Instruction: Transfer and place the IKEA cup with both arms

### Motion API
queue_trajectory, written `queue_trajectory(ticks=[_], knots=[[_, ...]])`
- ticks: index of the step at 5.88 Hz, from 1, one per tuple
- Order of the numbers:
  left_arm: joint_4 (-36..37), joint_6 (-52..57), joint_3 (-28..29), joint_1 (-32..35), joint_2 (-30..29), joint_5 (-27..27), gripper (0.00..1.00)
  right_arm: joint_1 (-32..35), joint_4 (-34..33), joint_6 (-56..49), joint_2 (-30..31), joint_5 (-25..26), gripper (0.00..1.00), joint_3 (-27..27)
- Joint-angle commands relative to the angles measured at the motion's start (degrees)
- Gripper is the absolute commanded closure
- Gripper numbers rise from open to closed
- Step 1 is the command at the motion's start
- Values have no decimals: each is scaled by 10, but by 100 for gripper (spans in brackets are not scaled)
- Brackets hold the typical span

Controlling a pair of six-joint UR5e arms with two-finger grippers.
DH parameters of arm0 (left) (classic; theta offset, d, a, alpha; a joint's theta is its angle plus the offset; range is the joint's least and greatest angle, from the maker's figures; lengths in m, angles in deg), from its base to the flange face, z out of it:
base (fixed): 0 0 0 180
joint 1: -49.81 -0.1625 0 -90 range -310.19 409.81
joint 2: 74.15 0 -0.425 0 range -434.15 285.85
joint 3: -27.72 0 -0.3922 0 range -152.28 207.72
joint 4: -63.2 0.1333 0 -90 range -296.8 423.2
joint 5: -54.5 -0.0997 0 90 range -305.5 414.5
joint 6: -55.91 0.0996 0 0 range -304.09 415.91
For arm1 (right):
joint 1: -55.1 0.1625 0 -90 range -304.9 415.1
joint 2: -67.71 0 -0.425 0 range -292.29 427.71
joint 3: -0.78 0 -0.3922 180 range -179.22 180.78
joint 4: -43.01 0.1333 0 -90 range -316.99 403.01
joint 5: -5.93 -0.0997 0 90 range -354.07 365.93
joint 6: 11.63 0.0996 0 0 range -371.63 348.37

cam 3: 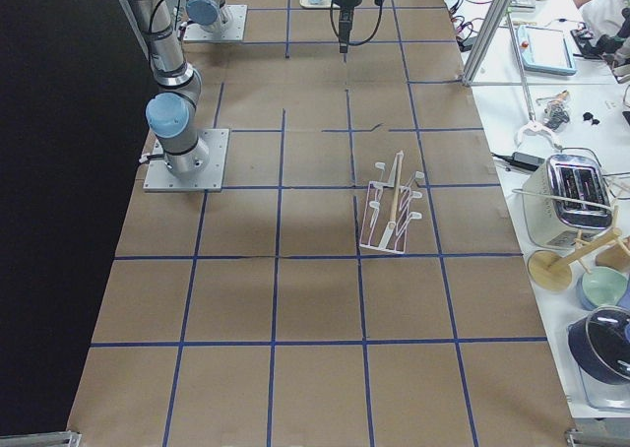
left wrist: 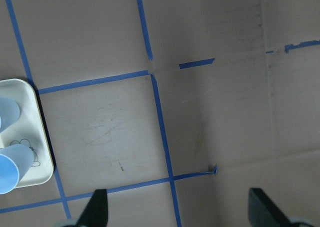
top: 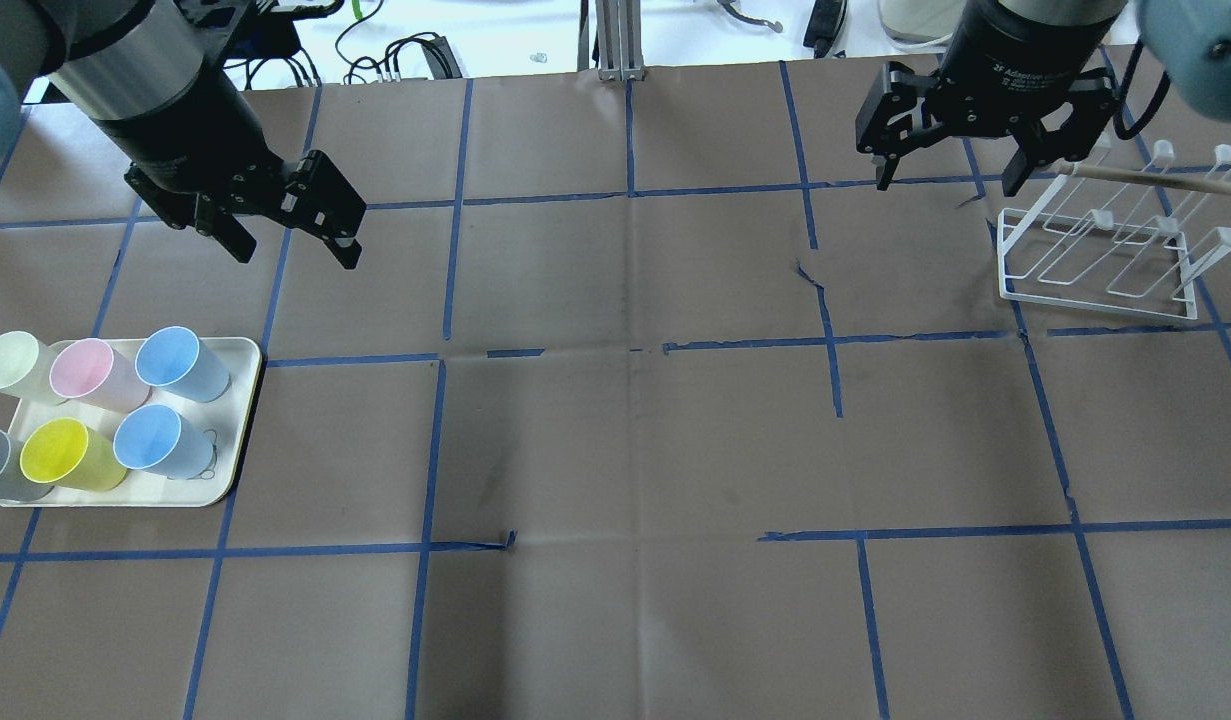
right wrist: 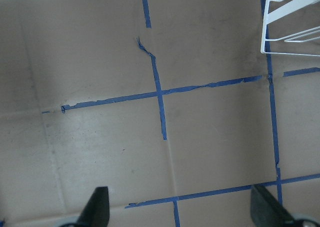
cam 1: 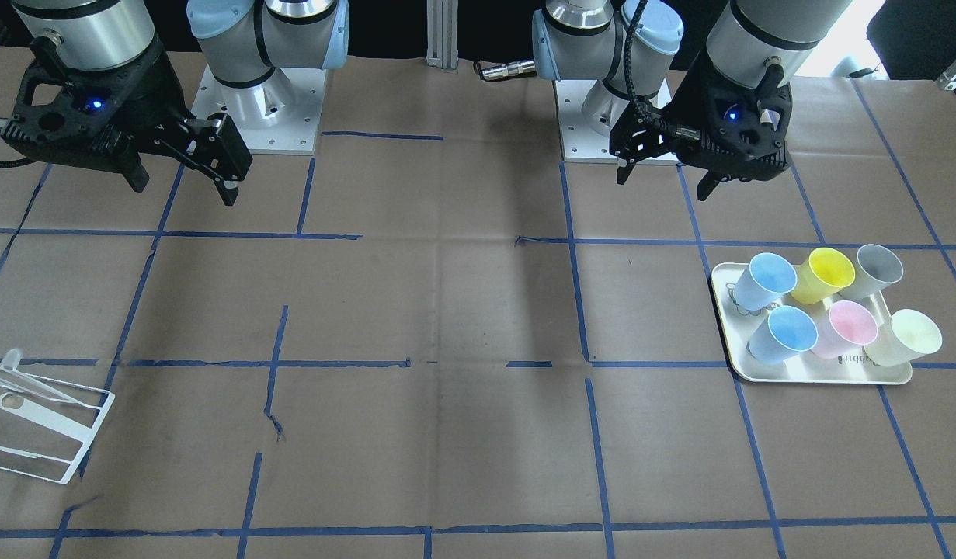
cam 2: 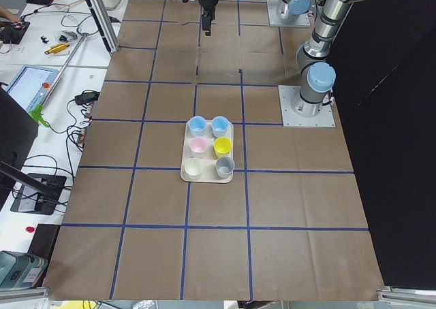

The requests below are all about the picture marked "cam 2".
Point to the light blue plastic cup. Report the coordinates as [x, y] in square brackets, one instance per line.
[219, 126]

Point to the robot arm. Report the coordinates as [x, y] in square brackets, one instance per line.
[291, 10]
[318, 77]

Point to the pink plastic cup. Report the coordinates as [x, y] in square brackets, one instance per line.
[198, 146]

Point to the yellow plastic cup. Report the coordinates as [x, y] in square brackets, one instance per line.
[222, 146]

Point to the grey plastic cup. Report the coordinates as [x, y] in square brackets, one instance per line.
[225, 166]

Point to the pale green plastic cup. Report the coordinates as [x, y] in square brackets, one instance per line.
[193, 168]

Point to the cream plastic tray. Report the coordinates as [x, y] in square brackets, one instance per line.
[209, 173]

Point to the yellow shock absorber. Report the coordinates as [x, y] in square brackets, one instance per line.
[57, 48]

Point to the teach pendant tablet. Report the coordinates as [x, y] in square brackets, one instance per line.
[30, 85]

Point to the green plastic clamp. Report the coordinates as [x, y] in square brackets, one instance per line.
[37, 115]

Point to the black monitor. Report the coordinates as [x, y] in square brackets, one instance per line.
[34, 193]

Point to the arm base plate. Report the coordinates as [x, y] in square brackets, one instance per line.
[274, 21]
[295, 112]

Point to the aluminium frame post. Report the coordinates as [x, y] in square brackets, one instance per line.
[104, 25]

